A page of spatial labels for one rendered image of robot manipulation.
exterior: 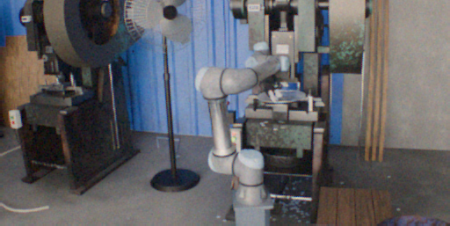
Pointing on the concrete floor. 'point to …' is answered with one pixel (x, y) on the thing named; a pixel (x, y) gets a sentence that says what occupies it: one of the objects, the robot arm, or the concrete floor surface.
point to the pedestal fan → (168, 178)
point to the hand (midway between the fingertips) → (274, 100)
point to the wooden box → (352, 207)
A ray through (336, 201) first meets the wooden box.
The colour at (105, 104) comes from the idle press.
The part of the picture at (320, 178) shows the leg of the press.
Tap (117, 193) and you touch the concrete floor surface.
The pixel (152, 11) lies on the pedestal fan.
